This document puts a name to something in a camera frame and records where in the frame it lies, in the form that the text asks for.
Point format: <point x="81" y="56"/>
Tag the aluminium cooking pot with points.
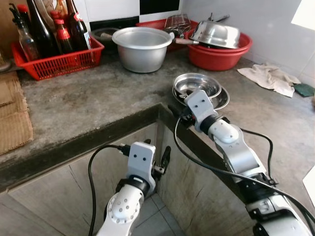
<point x="142" y="54"/>

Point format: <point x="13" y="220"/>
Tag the upturned stainless steel pot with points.
<point x="216" y="33"/>

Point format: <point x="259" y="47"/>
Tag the red plastic bottle basket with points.
<point x="59" y="66"/>

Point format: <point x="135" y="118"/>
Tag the red plastic mesh tray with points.
<point x="150" y="23"/>

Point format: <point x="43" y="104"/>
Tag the dark round metal dish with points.
<point x="104" y="34"/>

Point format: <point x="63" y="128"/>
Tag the dark bottle with red label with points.
<point x="78" y="29"/>

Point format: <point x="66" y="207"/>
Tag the red plastic basin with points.
<point x="219" y="59"/>

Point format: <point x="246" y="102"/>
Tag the white crumpled cloth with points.
<point x="268" y="78"/>

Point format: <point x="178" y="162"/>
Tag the clear bottle with pour spout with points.
<point x="27" y="44"/>

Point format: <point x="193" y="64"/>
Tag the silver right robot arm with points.
<point x="236" y="147"/>

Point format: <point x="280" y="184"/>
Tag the wood grain base cabinet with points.
<point x="54" y="196"/>

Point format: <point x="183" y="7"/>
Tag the amber glass bottle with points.
<point x="59" y="6"/>

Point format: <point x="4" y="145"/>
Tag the tall dark glass bottle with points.
<point x="42" y="29"/>

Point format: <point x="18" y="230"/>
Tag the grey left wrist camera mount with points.
<point x="141" y="162"/>

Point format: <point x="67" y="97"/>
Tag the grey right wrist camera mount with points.
<point x="199" y="105"/>

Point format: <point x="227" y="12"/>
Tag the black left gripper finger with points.
<point x="166" y="157"/>
<point x="146" y="142"/>

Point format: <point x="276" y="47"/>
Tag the green scouring pad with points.
<point x="305" y="90"/>

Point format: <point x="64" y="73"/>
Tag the brown woven straw mat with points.
<point x="15" y="128"/>

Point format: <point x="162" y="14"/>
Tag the red capped sauce bottle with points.
<point x="63" y="39"/>

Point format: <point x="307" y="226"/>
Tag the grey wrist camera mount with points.
<point x="199" y="105"/>
<point x="141" y="162"/>

